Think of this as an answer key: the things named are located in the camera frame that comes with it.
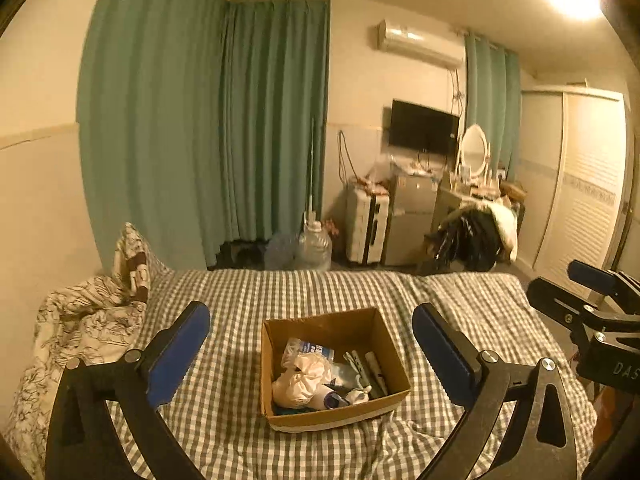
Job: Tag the clear water jug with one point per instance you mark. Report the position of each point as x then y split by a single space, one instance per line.
315 247

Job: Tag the white mop pole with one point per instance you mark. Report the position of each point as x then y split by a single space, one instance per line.
312 170

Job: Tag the grey checkered bed sheet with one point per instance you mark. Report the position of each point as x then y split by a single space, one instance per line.
240 310

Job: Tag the white louvred wardrobe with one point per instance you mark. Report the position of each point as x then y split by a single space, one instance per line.
575 185

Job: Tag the clutter on fridge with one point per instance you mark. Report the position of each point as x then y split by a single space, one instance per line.
380 180

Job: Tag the white plastic bag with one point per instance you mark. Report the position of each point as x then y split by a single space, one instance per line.
302 380

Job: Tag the narrow green curtain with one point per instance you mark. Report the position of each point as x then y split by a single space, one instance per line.
492 110

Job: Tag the white pen tube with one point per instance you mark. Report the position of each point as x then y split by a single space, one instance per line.
376 372

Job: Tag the cardboard box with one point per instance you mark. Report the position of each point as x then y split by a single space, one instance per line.
350 330

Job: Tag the small grey fridge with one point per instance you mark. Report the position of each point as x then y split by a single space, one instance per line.
407 220

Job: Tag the oval white vanity mirror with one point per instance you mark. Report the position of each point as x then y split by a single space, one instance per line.
474 150

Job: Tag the white garment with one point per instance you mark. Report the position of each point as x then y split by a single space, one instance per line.
505 227

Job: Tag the blue and white small packet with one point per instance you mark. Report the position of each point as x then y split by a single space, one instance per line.
312 349

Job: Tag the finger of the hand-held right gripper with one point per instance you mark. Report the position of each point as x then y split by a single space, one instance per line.
560 300
595 272

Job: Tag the floral quilt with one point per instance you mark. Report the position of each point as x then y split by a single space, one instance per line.
75 320

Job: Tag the white air conditioner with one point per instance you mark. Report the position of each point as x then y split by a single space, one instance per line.
420 42

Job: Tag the empty clear plastic bottle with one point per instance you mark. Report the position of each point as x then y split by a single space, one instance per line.
281 255

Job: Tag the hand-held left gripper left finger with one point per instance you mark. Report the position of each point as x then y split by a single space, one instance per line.
180 355

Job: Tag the white suitcase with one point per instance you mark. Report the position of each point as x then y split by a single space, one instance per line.
367 225

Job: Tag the black wall television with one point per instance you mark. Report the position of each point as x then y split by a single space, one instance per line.
422 127

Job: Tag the wooden dressing table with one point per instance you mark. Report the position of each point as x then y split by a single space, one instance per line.
452 200

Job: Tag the wide green curtain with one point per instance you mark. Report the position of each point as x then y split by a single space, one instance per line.
175 135

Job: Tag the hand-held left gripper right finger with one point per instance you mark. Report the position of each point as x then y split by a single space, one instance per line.
445 355

